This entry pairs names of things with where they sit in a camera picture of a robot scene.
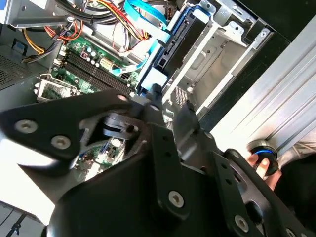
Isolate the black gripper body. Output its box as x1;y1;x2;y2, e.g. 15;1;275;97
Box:
46;150;230;237

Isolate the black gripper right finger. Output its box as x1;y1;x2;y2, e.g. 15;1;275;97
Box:
173;100;316;237

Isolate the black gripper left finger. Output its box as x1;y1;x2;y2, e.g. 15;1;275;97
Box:
0;83;193;222

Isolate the round black tool blue ring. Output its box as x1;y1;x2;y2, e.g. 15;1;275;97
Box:
247;139;281;176

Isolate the red yellow power wire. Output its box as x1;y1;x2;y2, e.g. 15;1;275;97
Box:
95;0;152;41

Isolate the light blue data wire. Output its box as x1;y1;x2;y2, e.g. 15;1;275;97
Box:
108;0;171;77

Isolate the hard disk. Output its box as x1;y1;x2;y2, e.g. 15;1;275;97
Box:
135;4;215;93

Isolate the bare person hand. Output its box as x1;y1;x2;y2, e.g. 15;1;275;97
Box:
246;151;283;191

